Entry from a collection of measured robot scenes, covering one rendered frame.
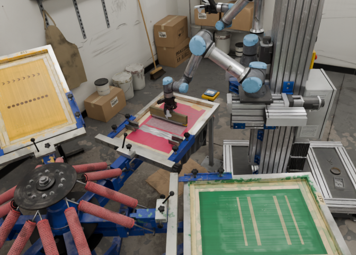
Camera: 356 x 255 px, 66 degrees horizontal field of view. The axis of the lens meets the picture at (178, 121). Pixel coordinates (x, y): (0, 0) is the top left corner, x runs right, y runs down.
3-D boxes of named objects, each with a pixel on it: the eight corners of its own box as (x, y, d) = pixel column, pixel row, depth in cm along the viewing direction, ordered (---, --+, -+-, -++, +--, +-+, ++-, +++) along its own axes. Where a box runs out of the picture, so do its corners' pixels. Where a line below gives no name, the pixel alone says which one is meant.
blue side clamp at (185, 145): (189, 139, 210) (188, 132, 206) (195, 141, 208) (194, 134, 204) (168, 165, 190) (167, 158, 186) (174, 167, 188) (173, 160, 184)
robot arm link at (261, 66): (266, 77, 193) (268, 59, 185) (263, 86, 184) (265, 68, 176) (249, 75, 198) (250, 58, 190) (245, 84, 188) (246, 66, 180)
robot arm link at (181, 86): (190, 79, 206) (177, 77, 209) (184, 86, 198) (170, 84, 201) (190, 88, 210) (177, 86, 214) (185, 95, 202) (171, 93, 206)
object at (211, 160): (206, 156, 328) (205, 85, 271) (223, 161, 318) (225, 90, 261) (198, 167, 313) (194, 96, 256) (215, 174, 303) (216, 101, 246)
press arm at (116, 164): (127, 155, 194) (126, 149, 191) (134, 157, 192) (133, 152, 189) (110, 171, 183) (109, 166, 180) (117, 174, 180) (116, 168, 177)
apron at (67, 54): (85, 79, 395) (61, 2, 333) (88, 80, 392) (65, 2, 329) (55, 97, 360) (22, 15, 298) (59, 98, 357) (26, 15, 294)
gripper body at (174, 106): (172, 112, 217) (171, 99, 209) (163, 110, 220) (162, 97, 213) (177, 107, 222) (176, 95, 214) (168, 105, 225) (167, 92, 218)
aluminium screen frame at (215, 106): (164, 93, 266) (163, 89, 264) (220, 107, 240) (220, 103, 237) (109, 141, 214) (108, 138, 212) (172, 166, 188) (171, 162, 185)
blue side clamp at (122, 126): (132, 121, 235) (131, 114, 231) (137, 122, 233) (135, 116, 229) (108, 142, 215) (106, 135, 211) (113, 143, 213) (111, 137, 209)
